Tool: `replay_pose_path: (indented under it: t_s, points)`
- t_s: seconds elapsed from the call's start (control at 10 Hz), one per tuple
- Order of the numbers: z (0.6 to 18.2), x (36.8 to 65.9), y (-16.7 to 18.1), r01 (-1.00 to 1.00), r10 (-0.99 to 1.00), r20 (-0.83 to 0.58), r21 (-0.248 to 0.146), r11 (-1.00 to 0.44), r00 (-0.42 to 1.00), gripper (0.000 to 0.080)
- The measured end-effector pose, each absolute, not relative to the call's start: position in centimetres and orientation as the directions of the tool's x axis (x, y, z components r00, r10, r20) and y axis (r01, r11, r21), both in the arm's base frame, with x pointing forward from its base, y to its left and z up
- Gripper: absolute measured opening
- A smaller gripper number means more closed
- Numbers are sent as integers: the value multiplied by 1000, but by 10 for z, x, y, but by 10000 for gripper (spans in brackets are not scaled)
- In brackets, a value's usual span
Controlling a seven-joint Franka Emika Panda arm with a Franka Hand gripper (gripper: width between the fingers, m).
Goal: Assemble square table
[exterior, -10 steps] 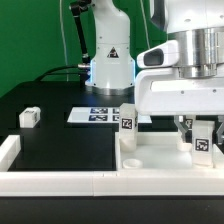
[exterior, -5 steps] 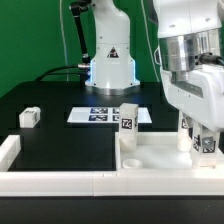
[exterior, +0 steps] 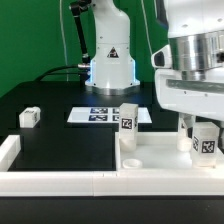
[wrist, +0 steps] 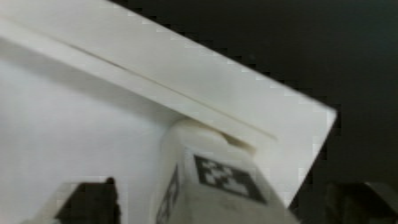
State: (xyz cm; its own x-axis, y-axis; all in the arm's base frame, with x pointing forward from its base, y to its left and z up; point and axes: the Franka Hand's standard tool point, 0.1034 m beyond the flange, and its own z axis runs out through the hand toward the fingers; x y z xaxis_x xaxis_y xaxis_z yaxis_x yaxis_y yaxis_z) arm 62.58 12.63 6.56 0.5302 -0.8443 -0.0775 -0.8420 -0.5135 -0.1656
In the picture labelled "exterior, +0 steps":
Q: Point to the white U-shaped obstacle fence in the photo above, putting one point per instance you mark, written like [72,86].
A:
[121,182]

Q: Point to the white marker sheet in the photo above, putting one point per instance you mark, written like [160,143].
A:
[96,115]

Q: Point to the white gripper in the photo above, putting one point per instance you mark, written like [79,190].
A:
[199,98]

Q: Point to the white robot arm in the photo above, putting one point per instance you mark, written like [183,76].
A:
[189,70]

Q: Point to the white square tabletop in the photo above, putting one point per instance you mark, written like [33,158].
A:
[154,150]

